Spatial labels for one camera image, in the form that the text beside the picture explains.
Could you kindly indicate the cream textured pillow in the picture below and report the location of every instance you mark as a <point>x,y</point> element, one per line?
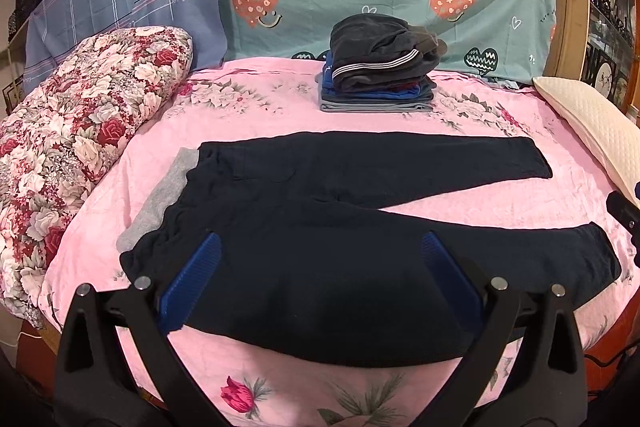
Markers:
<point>606,132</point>

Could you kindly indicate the black striped folded garment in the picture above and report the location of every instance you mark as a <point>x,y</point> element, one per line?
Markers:
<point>374,51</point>

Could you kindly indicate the red floral rolled quilt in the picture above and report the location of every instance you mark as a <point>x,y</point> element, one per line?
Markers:
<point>66,135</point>

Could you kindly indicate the black pants grey waistband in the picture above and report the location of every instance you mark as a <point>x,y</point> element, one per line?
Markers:
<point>316,263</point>

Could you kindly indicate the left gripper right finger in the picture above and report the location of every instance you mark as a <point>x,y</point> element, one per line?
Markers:
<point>547,384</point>

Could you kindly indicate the pink floral bed sheet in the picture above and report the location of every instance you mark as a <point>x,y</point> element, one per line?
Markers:
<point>268,97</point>

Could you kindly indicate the grey folded garment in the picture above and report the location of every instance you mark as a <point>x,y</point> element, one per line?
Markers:
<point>334,105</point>

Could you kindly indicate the brown folded garment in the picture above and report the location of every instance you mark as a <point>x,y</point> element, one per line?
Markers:
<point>428,42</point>

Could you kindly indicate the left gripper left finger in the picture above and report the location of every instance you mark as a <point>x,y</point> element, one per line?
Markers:
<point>94,385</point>

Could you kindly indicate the blue folded garment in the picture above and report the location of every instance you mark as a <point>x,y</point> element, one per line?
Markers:
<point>423,88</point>

